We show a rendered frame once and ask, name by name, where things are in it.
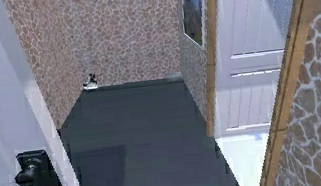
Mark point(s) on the white panelled room door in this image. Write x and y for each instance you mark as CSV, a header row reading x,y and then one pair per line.
x,y
250,47

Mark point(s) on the wooden door frame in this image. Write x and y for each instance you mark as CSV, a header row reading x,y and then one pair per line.
x,y
282,87

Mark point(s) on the framed wall picture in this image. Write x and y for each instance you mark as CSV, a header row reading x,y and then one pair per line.
x,y
194,11

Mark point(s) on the small black white object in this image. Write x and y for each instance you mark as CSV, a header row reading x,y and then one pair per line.
x,y
90,82

